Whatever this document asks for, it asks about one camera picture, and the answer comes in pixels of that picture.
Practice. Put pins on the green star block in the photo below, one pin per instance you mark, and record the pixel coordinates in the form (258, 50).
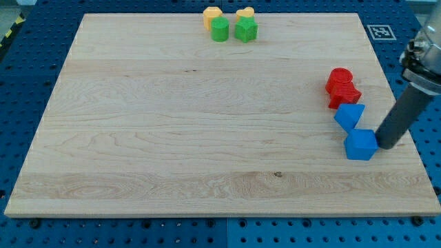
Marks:
(246, 29)

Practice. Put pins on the blue triangle block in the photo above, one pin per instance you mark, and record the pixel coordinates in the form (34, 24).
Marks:
(348, 115)

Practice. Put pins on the red star block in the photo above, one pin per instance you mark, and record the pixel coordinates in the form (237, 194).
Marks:
(343, 93)

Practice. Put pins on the light wooden board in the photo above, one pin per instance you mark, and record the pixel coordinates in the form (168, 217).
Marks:
(151, 118)

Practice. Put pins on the white fiducial marker tag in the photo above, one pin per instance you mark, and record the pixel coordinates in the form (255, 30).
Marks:
(380, 32)

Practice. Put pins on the red cylinder block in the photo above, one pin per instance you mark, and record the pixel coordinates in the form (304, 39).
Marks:
(338, 77)

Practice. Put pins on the blue cube block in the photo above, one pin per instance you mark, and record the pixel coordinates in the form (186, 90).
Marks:
(360, 144)

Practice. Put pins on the yellow pentagon block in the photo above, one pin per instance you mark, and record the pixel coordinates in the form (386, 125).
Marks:
(209, 14)

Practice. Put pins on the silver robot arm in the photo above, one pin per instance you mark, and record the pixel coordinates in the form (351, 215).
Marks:
(421, 57)

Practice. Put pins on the yellow heart block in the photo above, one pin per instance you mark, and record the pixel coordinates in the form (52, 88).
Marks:
(245, 12)

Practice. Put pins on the green cylinder block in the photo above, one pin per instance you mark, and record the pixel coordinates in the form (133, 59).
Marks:
(220, 29)

